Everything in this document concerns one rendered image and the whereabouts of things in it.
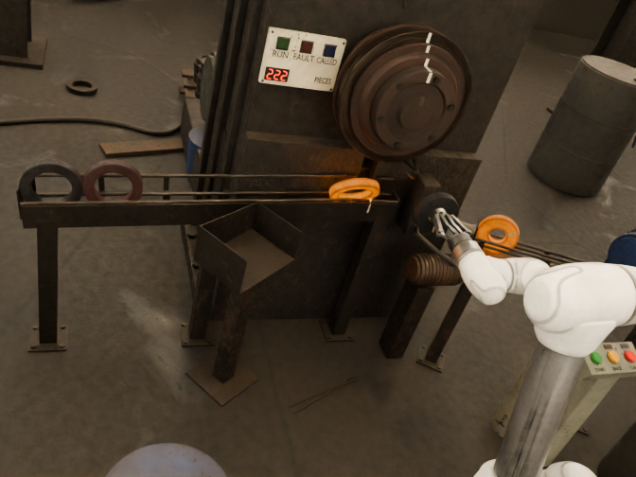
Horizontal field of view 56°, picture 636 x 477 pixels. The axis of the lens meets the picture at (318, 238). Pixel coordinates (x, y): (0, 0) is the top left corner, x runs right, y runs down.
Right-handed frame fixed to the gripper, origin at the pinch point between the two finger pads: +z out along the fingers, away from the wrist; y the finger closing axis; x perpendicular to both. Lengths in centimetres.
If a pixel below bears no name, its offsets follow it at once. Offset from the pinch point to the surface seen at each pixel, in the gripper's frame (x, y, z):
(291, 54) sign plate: 31, -51, 38
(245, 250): -24, -61, 4
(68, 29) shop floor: -101, -127, 343
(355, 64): 36, -34, 25
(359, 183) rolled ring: -3.7, -22.3, 18.0
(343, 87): 28, -36, 25
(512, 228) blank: -8.6, 37.1, 2.4
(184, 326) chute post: -85, -72, 25
